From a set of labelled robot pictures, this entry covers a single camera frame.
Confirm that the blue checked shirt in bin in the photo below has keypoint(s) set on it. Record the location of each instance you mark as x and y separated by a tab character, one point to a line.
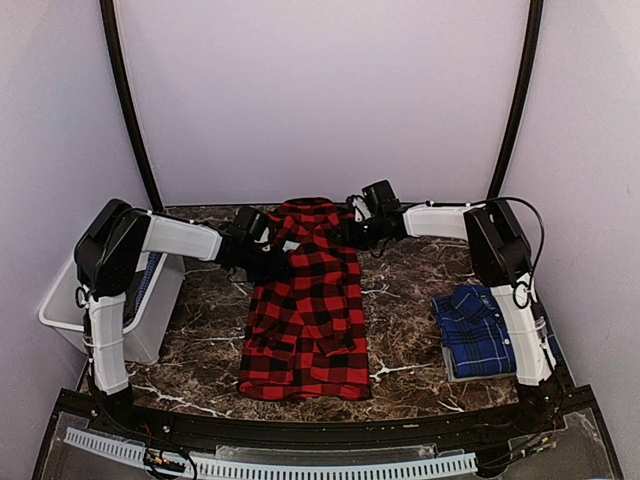
138	288

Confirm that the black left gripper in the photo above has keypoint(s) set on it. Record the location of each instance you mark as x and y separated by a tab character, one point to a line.
277	270

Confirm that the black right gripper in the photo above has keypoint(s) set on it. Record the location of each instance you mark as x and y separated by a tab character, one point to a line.
348	237

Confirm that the right black frame post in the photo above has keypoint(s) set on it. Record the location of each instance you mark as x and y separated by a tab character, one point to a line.
520	93

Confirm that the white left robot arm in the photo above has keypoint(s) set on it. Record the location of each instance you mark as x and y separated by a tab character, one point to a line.
119	260

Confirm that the folded grey shirt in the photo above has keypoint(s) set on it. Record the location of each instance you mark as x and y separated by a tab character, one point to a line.
453	377

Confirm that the black frame post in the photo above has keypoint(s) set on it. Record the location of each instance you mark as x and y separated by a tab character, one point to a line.
128	109
520	93

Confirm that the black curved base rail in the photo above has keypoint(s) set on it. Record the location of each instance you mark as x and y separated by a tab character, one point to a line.
471	430

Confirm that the folded blue plaid shirt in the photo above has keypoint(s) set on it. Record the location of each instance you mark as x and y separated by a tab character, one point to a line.
496	330

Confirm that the white slotted cable duct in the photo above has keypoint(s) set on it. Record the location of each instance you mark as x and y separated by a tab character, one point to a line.
200	466

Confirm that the white plastic laundry bin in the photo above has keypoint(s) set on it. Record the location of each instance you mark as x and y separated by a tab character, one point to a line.
143	335

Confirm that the left black frame post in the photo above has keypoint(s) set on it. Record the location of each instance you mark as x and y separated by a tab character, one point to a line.
128	109

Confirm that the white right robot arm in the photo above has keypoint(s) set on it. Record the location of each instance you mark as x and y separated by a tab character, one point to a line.
505	236

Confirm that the red black plaid shirt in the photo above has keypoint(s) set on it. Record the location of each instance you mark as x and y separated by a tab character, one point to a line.
305	335

